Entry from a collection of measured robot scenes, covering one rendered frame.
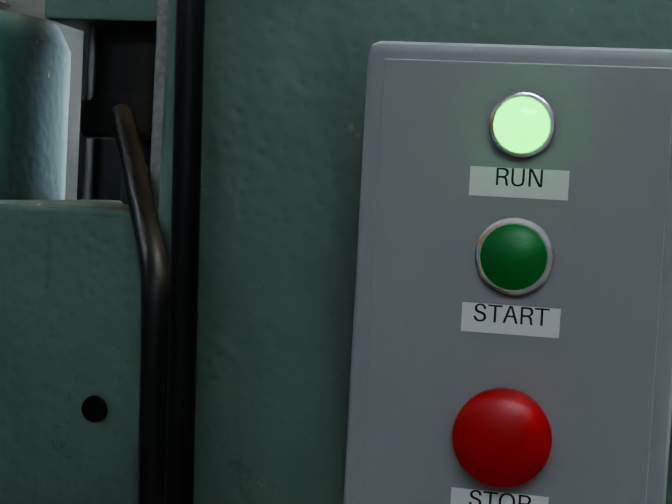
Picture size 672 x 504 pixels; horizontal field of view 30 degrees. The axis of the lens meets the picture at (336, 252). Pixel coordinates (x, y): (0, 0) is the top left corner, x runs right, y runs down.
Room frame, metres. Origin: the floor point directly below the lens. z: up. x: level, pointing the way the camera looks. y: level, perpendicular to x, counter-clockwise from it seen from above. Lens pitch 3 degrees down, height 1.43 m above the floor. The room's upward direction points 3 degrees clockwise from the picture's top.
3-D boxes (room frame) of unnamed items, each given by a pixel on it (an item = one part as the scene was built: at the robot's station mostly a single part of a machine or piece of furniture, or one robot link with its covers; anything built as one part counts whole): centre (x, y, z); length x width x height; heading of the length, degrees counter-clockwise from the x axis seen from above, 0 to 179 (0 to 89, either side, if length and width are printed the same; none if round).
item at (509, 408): (0.38, -0.05, 1.36); 0.03 x 0.01 x 0.03; 78
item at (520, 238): (0.38, -0.05, 1.42); 0.02 x 0.01 x 0.02; 78
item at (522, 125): (0.38, -0.05, 1.46); 0.02 x 0.01 x 0.02; 78
